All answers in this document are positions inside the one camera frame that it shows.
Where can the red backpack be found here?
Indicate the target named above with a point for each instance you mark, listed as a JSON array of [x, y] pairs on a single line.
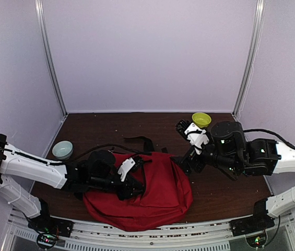
[[165, 199]]

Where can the right aluminium frame post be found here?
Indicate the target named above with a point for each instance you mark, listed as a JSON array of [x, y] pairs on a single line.
[[249, 66]]

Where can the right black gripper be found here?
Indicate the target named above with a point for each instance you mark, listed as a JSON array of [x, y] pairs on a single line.
[[191, 158]]

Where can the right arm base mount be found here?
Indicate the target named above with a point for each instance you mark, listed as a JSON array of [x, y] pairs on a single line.
[[255, 226]]

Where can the yellow-green plastic bowl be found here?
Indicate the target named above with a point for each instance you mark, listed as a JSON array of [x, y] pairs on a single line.
[[201, 119]]

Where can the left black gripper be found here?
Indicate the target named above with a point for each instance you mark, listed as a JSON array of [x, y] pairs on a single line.
[[126, 192]]

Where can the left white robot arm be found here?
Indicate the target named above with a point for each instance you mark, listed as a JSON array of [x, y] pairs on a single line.
[[66, 176]]

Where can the pale green ceramic bowl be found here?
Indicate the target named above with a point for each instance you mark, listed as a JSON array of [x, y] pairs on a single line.
[[62, 150]]

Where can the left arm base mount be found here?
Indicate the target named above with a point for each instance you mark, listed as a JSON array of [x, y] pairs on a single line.
[[49, 229]]

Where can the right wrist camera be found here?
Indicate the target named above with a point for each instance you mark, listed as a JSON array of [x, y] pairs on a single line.
[[196, 136]]

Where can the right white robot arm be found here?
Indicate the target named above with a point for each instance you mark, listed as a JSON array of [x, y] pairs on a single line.
[[265, 157]]

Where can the aluminium frame post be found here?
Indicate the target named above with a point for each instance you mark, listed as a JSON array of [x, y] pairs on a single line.
[[249, 66], [48, 56]]

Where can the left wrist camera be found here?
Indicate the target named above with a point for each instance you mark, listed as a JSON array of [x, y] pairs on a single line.
[[131, 164]]

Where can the left aluminium frame post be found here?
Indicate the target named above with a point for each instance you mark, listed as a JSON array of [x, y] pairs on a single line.
[[48, 56]]

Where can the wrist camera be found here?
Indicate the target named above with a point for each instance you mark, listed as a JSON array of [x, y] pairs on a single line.
[[131, 164], [196, 136]]

